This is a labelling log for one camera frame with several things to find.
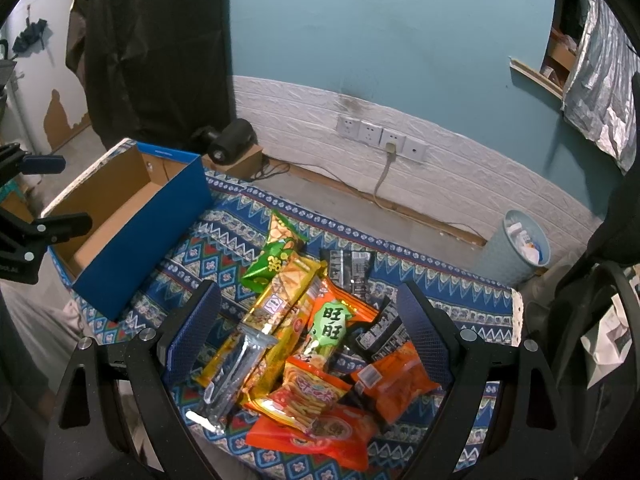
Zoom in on orange black-top snack bag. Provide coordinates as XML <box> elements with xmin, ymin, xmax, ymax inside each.
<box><xmin>350</xmin><ymin>341</ymin><xmax>440</xmax><ymax>425</ymax></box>

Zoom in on silver foil snack pack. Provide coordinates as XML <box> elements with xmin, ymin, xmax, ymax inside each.
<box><xmin>186</xmin><ymin>324</ymin><xmax>278</xmax><ymax>434</ymax></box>

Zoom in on black snack bag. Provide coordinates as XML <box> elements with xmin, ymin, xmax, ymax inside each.
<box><xmin>346</xmin><ymin>297</ymin><xmax>409</xmax><ymax>363</ymax></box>
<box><xmin>320</xmin><ymin>249</ymin><xmax>375</xmax><ymax>301</ymax></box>

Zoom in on yellow cracker stick pack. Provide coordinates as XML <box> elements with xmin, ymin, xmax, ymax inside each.
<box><xmin>240</xmin><ymin>276</ymin><xmax>321</xmax><ymax>410</ymax></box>

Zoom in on orange green Wangwang bag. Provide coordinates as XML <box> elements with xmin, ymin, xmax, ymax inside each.
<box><xmin>293</xmin><ymin>278</ymin><xmax>378</xmax><ymax>370</ymax></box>

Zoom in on red round-logo snack bag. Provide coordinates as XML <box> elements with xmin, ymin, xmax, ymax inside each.
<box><xmin>245</xmin><ymin>404</ymin><xmax>380</xmax><ymax>471</ymax></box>

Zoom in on orange striped chips bag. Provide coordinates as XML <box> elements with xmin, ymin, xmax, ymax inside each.
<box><xmin>246</xmin><ymin>356</ymin><xmax>352</xmax><ymax>434</ymax></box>

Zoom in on yellow long chips pack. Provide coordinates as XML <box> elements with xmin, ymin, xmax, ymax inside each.
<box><xmin>195</xmin><ymin>252</ymin><xmax>326</xmax><ymax>387</ymax></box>

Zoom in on green peanut snack bag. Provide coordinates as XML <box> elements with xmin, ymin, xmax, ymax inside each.
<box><xmin>240</xmin><ymin>210</ymin><xmax>308</xmax><ymax>294</ymax></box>

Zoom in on patterned blue tablecloth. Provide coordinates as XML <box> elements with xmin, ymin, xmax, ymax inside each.
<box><xmin>46</xmin><ymin>138</ymin><xmax>525</xmax><ymax>480</ymax></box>

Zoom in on light blue waste bin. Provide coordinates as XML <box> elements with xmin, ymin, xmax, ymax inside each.
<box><xmin>472</xmin><ymin>209</ymin><xmax>551</xmax><ymax>288</ymax></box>

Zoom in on blue cardboard box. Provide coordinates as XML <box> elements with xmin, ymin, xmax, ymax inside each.
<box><xmin>41</xmin><ymin>139</ymin><xmax>213</xmax><ymax>321</ymax></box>

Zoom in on small wooden block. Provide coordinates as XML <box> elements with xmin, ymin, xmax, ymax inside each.
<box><xmin>202</xmin><ymin>144</ymin><xmax>264</xmax><ymax>180</ymax></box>

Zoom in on black hanging fabric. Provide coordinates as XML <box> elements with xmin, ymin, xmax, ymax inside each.
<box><xmin>65</xmin><ymin>0</ymin><xmax>231</xmax><ymax>150</ymax></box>

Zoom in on wooden window ledge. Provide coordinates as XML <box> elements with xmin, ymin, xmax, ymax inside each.
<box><xmin>509</xmin><ymin>58</ymin><xmax>563</xmax><ymax>100</ymax></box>

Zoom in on silver foil curtain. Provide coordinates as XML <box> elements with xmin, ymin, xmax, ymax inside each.
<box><xmin>562</xmin><ymin>0</ymin><xmax>639</xmax><ymax>174</ymax></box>

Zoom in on grey plug and cable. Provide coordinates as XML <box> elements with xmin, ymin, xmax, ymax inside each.
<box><xmin>372</xmin><ymin>141</ymin><xmax>399</xmax><ymax>201</ymax></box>

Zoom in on black cylindrical camera device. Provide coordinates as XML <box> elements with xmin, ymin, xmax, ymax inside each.
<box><xmin>191</xmin><ymin>118</ymin><xmax>256</xmax><ymax>165</ymax></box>

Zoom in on white wall socket strip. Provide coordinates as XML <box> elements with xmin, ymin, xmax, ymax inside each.
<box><xmin>336</xmin><ymin>115</ymin><xmax>427</xmax><ymax>162</ymax></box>

